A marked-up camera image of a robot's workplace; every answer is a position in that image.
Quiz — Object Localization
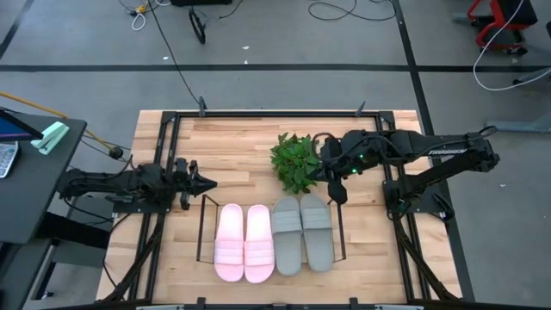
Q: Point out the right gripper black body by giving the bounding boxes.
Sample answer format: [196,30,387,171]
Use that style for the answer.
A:
[320,136,350,206]

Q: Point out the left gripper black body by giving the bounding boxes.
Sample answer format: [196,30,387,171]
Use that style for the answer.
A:
[170,158,200,212]

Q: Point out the pink foam slide sandal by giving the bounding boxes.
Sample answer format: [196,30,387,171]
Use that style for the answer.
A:
[213,202,247,283]
[243,204,276,285]

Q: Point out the grey foam slide sandal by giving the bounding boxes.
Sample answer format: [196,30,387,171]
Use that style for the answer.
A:
[270,195,303,277]
[299,193,336,273]

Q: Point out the green artificial plant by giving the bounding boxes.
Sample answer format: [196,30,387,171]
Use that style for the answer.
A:
[269,132,327,195]

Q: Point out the mint green stapler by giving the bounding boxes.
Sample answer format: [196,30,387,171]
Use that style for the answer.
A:
[29,121,70,156]

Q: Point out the black desk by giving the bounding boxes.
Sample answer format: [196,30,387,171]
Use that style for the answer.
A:
[0,107,88,310]

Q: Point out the black tablet blue screen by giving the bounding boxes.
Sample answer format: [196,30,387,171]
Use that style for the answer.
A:
[0,109,44,144]

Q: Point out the white calculator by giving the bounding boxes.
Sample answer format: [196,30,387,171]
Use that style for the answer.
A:
[0,141,19,180]

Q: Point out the grey metal bar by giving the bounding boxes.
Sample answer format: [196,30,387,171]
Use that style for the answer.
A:
[511,66,551,86]

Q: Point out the red metal cart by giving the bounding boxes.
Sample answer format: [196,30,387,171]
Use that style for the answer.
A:
[467,0,539,57]

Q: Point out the wooden shelf black metal frame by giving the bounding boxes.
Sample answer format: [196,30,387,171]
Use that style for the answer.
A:
[195,192,348,264]

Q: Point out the black aluminium rig frame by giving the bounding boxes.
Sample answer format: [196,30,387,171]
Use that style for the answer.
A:
[96,96,474,310]

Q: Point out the long black floor cable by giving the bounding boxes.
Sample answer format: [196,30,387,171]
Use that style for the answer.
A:
[147,0,204,104]

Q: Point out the black strap loop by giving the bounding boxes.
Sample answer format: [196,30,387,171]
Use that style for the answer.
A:
[188,7,207,46]

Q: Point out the black looped floor cable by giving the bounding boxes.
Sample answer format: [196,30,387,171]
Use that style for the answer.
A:
[307,0,397,22]

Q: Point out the white coiled cable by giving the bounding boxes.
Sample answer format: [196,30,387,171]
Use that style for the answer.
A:
[130,11,148,32]

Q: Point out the yellow cable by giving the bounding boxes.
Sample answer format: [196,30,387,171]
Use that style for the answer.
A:
[0,92,117,152]

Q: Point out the white floor cable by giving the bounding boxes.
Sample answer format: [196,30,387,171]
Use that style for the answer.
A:
[472,0,551,92]

